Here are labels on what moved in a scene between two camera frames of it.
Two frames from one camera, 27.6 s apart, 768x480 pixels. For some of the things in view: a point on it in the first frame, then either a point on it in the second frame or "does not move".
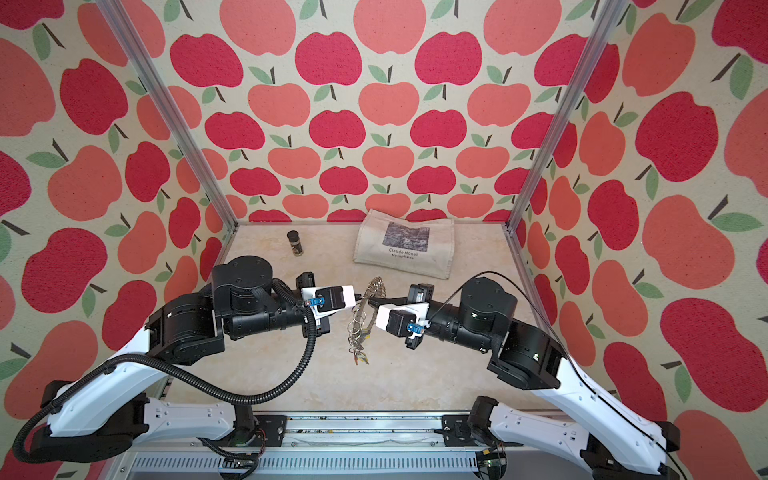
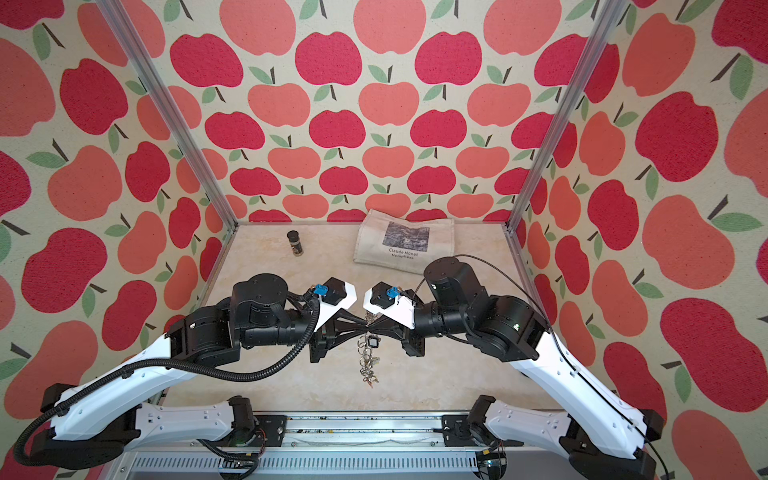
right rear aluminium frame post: x=608 y=17 does not move
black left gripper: x=322 y=326 to x=329 y=337
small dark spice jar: x=295 y=242 does not move
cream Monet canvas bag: x=418 y=246 does not move
